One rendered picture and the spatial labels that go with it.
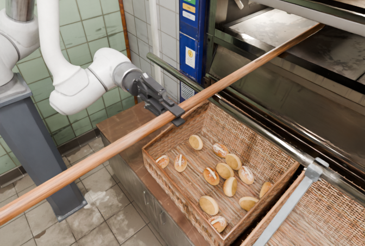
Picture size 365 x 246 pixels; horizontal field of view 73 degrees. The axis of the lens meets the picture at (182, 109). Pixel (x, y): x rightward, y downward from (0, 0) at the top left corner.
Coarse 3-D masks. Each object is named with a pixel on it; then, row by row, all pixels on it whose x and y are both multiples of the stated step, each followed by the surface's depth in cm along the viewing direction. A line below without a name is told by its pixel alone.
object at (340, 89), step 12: (216, 36) 118; (228, 36) 112; (240, 36) 110; (252, 48) 105; (264, 48) 102; (276, 60) 98; (288, 60) 95; (300, 60) 95; (300, 72) 93; (312, 72) 89; (324, 72) 89; (324, 84) 88; (336, 84) 84; (348, 84) 83; (360, 84) 83; (348, 96) 83; (360, 96) 80
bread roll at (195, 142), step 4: (192, 136) 137; (196, 136) 136; (192, 140) 137; (196, 140) 135; (200, 140) 135; (192, 144) 136; (196, 144) 134; (200, 144) 134; (196, 148) 134; (200, 148) 134
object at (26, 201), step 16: (304, 32) 106; (288, 48) 99; (256, 64) 88; (224, 80) 79; (192, 96) 74; (208, 96) 75; (144, 128) 64; (112, 144) 59; (128, 144) 61; (96, 160) 57; (64, 176) 53; (80, 176) 55; (32, 192) 50; (48, 192) 51; (16, 208) 48; (0, 224) 47
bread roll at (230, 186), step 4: (228, 180) 116; (232, 180) 116; (236, 180) 119; (224, 184) 116; (228, 184) 114; (232, 184) 114; (236, 184) 118; (224, 188) 115; (228, 188) 113; (232, 188) 114; (224, 192) 115; (228, 192) 113; (232, 192) 113; (228, 196) 114
